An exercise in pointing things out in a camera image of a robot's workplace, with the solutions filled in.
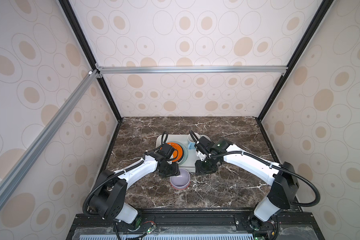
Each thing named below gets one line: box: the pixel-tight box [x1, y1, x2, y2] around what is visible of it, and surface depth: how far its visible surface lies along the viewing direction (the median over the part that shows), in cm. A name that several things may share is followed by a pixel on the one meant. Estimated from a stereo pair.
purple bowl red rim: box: [169, 168, 191, 190], surface depth 85 cm
